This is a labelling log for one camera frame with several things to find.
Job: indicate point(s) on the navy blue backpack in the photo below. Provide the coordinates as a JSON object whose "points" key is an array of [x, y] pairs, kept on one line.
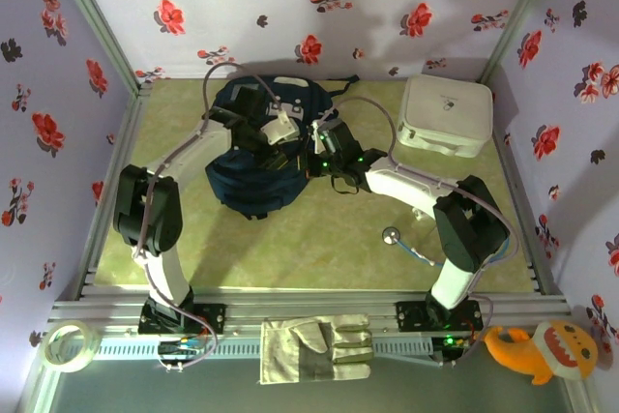
{"points": [[251, 185]]}

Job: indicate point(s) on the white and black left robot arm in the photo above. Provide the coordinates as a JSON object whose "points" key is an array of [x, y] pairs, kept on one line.
{"points": [[193, 154]]}

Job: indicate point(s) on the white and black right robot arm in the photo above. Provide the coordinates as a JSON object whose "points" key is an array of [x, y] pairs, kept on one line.
{"points": [[401, 183]]}

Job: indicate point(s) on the green marbled table mat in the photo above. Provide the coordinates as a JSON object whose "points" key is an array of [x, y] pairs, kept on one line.
{"points": [[300, 258]]}

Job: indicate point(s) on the blue stethoscope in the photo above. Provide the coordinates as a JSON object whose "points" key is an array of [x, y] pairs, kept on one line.
{"points": [[389, 235]]}

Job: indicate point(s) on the white zippered case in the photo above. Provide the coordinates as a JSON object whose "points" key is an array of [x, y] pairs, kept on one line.
{"points": [[447, 113]]}

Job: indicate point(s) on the grey and cream work glove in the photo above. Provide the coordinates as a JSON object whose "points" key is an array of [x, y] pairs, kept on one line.
{"points": [[309, 350]]}

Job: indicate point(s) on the small control board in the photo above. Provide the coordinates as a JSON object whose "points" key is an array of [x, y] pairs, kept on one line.
{"points": [[452, 345], [181, 350]]}

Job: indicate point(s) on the clear tape roll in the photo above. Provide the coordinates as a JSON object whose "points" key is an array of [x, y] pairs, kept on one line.
{"points": [[86, 335]]}

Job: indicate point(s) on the orange shark plush toy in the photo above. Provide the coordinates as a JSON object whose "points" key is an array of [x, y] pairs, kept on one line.
{"points": [[532, 352]]}

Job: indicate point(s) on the aluminium side rail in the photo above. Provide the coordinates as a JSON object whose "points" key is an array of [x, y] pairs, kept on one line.
{"points": [[126, 132], [520, 190]]}

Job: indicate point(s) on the long aluminium frame rail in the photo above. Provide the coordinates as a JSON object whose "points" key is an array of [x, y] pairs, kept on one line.
{"points": [[309, 304]]}

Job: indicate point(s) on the aluminium corner post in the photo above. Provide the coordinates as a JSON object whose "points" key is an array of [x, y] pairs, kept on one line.
{"points": [[516, 21], [97, 21]]}

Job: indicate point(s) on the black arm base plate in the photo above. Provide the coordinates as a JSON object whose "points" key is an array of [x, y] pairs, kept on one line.
{"points": [[213, 318], [411, 316]]}

